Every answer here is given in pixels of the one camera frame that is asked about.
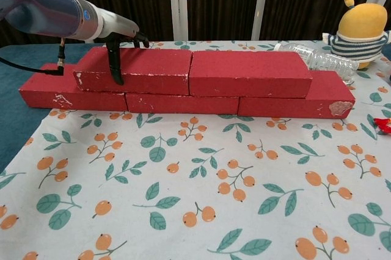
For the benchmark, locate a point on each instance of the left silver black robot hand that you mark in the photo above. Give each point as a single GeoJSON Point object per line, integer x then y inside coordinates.
{"type": "Point", "coordinates": [117, 26]}

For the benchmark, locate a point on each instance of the red foam brick scuffed edges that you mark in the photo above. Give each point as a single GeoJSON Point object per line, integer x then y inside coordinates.
{"type": "Point", "coordinates": [152, 64]}

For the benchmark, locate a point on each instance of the red foam brick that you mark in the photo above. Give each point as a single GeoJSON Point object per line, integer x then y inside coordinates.
{"type": "Point", "coordinates": [183, 104]}
{"type": "Point", "coordinates": [46, 95]}
{"type": "Point", "coordinates": [247, 70]}

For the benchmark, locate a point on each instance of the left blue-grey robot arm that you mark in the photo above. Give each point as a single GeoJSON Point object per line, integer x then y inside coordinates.
{"type": "Point", "coordinates": [42, 6]}

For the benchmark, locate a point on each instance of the blue felt table cover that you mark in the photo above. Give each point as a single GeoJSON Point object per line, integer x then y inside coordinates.
{"type": "Point", "coordinates": [15, 119]}

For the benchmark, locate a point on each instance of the floral white tablecloth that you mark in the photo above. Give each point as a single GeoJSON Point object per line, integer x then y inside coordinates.
{"type": "Point", "coordinates": [214, 180]}

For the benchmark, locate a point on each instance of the clear plastic water bottle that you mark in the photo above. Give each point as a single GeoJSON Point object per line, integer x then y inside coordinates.
{"type": "Point", "coordinates": [327, 61]}

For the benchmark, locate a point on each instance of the red foam brick chipped corner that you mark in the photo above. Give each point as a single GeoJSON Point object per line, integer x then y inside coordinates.
{"type": "Point", "coordinates": [327, 89]}

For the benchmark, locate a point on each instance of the yellow striped plush toy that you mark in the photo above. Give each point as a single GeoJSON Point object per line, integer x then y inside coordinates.
{"type": "Point", "coordinates": [363, 25]}

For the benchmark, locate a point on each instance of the small red object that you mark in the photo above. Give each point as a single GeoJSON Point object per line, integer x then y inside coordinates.
{"type": "Point", "coordinates": [384, 125]}

